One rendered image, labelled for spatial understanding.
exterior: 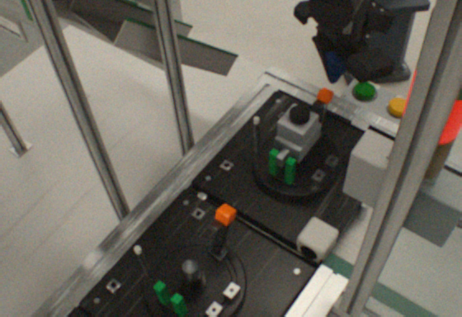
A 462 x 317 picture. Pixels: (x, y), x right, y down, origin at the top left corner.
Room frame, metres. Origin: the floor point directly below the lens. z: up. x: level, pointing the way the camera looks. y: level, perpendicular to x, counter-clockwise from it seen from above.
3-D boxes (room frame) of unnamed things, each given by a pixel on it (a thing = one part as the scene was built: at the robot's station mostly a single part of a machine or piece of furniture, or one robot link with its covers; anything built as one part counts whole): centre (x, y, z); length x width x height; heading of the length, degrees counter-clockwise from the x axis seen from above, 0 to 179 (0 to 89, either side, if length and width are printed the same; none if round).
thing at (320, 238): (0.33, -0.12, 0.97); 0.05 x 0.05 x 0.04; 48
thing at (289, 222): (0.47, -0.11, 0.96); 0.24 x 0.24 x 0.02; 48
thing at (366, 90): (0.62, -0.26, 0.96); 0.04 x 0.04 x 0.02
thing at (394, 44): (0.81, -0.34, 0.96); 0.15 x 0.15 x 0.20; 4
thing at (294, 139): (0.46, -0.10, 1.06); 0.08 x 0.04 x 0.07; 139
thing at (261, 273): (0.28, 0.06, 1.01); 0.24 x 0.24 x 0.13; 48
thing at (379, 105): (0.58, -0.32, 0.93); 0.21 x 0.07 x 0.06; 48
